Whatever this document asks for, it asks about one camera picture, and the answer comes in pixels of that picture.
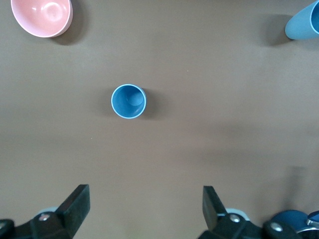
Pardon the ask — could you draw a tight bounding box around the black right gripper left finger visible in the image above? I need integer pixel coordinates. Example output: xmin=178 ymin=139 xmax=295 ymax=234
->
xmin=0 ymin=184 xmax=91 ymax=239

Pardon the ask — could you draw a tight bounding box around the dark blue saucepan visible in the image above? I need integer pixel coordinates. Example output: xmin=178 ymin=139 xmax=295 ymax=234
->
xmin=270 ymin=209 xmax=319 ymax=239

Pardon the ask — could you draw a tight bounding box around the pink bowl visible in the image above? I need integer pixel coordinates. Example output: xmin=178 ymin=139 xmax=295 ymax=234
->
xmin=10 ymin=0 xmax=74 ymax=38

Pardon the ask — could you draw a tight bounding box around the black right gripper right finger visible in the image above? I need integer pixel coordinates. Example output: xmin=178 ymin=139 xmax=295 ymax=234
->
xmin=198 ymin=185 xmax=300 ymax=239

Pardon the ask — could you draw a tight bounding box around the glass lid with blue knob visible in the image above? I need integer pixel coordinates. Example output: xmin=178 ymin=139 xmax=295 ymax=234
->
xmin=298 ymin=211 xmax=319 ymax=234

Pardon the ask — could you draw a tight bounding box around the blue cup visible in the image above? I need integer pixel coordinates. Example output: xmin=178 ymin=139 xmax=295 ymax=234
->
xmin=285 ymin=0 xmax=319 ymax=40
xmin=111 ymin=84 xmax=147 ymax=120

